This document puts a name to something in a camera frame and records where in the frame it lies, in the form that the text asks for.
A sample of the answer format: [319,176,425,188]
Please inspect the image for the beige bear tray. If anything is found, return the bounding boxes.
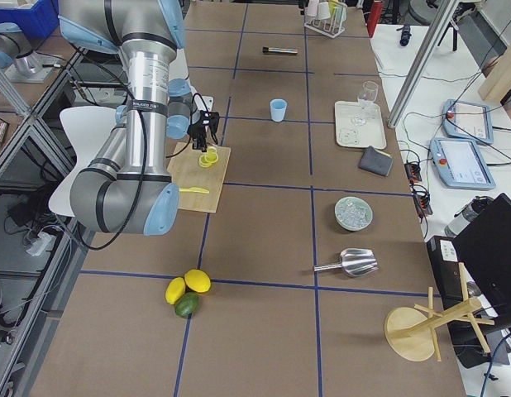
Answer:
[334,101,387,149]

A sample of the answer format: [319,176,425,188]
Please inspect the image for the dark grey folded cloth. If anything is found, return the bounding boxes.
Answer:
[358,146,393,176]

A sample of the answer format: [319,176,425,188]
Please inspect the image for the blue storage crate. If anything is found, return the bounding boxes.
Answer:
[0,0,59,32]

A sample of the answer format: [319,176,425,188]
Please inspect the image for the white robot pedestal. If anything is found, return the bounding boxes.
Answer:
[168,49,213,124]

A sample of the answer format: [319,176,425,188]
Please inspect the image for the green lime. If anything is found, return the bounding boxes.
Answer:
[174,292,199,318]

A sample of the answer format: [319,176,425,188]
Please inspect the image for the far teach pendant tablet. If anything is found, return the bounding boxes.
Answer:
[442,99,494,145]

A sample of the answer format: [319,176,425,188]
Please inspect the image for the grey metal bottle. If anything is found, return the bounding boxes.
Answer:
[444,196,494,237]

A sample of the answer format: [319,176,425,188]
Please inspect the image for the near teach pendant tablet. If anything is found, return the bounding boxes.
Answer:
[429,138,496,191]

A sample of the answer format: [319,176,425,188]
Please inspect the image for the clear wine glass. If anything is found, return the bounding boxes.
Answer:
[351,81,379,126]

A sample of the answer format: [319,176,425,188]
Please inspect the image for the steel muddler black tip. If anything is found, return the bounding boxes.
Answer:
[262,46,298,56]

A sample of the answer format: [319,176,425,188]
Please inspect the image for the yellow lemon slices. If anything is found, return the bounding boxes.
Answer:
[198,149,219,168]

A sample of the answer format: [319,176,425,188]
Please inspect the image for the green bowl of ice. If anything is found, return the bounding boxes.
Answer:
[334,196,373,232]

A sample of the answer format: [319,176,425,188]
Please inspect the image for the aluminium frame post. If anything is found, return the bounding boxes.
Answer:
[387,0,460,128]

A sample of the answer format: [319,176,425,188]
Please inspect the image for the white cup in rack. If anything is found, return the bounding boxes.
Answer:
[316,1,331,21]

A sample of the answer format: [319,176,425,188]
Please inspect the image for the red cylinder tube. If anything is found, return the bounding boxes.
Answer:
[366,0,384,38]

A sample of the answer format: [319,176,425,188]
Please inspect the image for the pink cup in rack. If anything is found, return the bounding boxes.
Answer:
[305,0,319,17]

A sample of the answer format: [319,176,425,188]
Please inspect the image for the metal ice scoop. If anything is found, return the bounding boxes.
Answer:
[313,248,379,278]

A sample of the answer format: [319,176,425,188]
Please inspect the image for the wooden cutting board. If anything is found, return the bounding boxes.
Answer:
[167,146,231,213]

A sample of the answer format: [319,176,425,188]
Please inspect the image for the yellow plastic knife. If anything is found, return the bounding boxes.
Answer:
[179,187,210,194]

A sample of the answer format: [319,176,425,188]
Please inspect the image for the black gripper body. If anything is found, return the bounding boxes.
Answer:
[188,110,219,143]

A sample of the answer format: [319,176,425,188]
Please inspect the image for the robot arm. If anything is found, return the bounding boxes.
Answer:
[59,1,218,236]
[0,22,212,151]

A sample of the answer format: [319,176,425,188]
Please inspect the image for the light blue plastic cup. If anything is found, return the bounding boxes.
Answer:
[270,98,288,122]

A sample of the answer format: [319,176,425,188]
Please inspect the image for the yellow cup in rack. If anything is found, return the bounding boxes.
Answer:
[329,1,345,21]

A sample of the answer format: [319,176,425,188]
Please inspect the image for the black monitor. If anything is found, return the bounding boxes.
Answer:
[453,193,511,313]

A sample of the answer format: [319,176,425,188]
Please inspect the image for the teach pendant tablet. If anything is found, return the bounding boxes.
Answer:
[429,138,496,191]
[442,99,494,145]

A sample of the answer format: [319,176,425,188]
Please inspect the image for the wooden cup stand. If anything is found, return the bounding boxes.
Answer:
[384,262,494,361]

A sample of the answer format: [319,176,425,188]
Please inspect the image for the white chair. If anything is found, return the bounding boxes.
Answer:
[47,107,128,218]

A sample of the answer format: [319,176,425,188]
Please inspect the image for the white wire cup rack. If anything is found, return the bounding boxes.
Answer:
[303,13,346,38]

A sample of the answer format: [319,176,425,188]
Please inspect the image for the green cup in rack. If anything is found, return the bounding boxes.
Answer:
[334,1,347,26]

